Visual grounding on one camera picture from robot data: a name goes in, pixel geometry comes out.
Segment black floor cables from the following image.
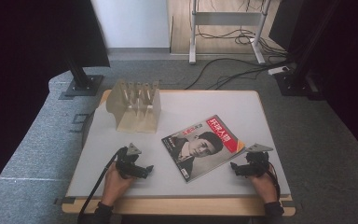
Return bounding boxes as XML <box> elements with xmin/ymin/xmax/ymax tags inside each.
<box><xmin>184</xmin><ymin>26</ymin><xmax>293</xmax><ymax>91</ymax></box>

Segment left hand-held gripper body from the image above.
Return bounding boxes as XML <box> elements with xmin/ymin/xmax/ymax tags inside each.
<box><xmin>115</xmin><ymin>142</ymin><xmax>144</xmax><ymax>180</ymax></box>

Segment person's right hand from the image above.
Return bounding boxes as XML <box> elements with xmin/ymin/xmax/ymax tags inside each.
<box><xmin>248</xmin><ymin>163</ymin><xmax>280</xmax><ymax>204</ymax></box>

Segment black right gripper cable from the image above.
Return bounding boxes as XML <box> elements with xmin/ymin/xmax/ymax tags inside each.
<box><xmin>268</xmin><ymin>161</ymin><xmax>282</xmax><ymax>202</ymax></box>

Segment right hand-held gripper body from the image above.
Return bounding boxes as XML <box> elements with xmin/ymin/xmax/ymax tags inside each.
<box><xmin>241</xmin><ymin>143</ymin><xmax>275</xmax><ymax>178</ymax></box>

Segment magazine with portrait cover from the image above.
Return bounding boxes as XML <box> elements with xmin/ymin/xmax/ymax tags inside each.
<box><xmin>160</xmin><ymin>114</ymin><xmax>246</xmax><ymax>184</ymax></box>

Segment black curtain panel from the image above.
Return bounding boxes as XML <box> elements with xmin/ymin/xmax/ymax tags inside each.
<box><xmin>50</xmin><ymin>0</ymin><xmax>111</xmax><ymax>71</ymax></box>

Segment white metal stand frame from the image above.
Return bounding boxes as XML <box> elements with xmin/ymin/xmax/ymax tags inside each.
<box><xmin>188</xmin><ymin>0</ymin><xmax>273</xmax><ymax>65</ymax></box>

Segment wooden slotted book rack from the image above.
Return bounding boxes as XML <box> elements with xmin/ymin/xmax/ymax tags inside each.
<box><xmin>105</xmin><ymin>79</ymin><xmax>163</xmax><ymax>134</ymax></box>

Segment person's left hand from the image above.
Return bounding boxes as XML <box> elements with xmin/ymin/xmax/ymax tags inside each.
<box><xmin>100</xmin><ymin>161</ymin><xmax>135</xmax><ymax>207</ymax></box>

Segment white power strip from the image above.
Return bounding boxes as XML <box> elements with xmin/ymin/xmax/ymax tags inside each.
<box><xmin>267</xmin><ymin>65</ymin><xmax>291</xmax><ymax>76</ymax></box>

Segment black metal stand post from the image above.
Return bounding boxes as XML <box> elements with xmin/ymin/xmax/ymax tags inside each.
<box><xmin>64</xmin><ymin>57</ymin><xmax>105</xmax><ymax>98</ymax></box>
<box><xmin>273</xmin><ymin>0</ymin><xmax>339</xmax><ymax>98</ymax></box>

